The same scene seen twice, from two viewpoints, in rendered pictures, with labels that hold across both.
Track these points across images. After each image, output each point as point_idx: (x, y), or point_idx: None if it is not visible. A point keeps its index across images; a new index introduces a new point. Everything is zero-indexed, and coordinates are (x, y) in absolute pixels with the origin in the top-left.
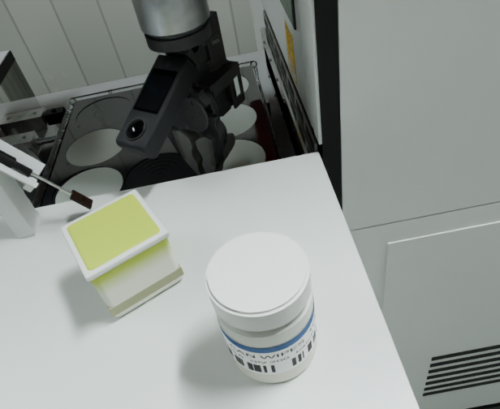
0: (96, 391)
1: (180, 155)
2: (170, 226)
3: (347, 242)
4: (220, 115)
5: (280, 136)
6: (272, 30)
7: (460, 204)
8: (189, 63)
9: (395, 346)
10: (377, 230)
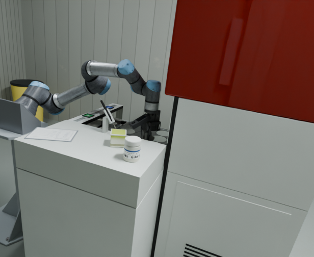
0: (100, 151)
1: None
2: None
3: (156, 155)
4: (152, 130)
5: None
6: None
7: (197, 178)
8: (149, 116)
9: (174, 228)
10: (175, 175)
